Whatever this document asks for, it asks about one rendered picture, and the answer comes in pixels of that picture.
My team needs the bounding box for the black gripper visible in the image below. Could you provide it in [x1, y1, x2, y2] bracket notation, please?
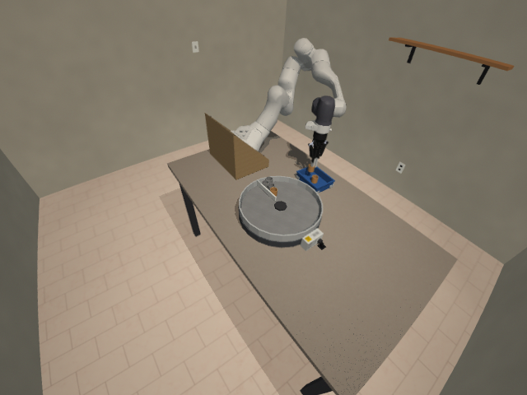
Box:
[308, 132, 329, 167]

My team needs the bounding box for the blue open crate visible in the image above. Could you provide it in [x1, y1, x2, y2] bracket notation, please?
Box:
[296, 166, 335, 193]

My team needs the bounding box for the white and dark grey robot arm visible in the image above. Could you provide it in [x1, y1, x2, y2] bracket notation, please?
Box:
[231, 38, 346, 151]

